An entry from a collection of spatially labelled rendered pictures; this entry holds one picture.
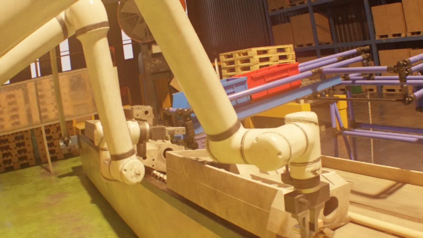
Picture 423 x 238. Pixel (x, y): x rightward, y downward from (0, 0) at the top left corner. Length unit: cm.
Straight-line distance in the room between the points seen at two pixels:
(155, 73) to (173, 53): 725
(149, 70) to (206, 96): 710
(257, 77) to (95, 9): 83
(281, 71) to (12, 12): 149
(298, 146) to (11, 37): 67
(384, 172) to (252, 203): 83
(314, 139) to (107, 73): 66
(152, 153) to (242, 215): 127
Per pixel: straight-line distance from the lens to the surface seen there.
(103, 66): 122
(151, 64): 808
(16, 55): 127
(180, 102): 171
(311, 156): 98
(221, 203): 157
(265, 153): 86
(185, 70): 85
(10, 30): 48
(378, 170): 199
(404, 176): 189
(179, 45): 83
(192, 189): 180
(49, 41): 132
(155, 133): 140
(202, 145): 301
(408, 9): 1116
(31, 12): 49
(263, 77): 174
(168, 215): 228
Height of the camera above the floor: 141
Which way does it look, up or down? 8 degrees down
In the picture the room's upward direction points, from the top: 9 degrees counter-clockwise
